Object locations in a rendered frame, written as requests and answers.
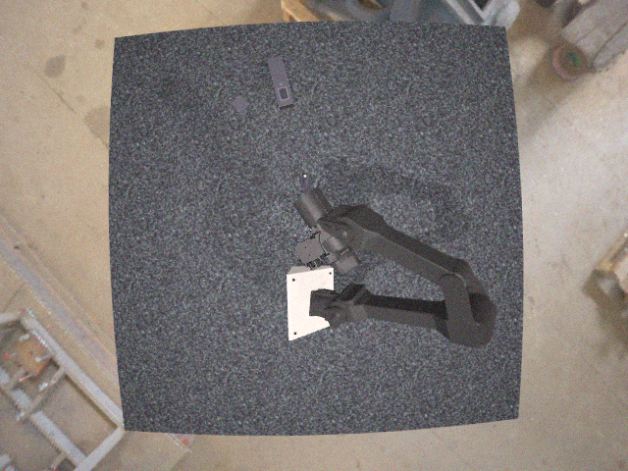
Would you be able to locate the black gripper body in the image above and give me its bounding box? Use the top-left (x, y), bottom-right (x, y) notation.
top-left (312, 226), bottom-right (360, 276)

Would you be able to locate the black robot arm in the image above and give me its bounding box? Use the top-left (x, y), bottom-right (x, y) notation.
top-left (293, 186), bottom-right (497, 348)

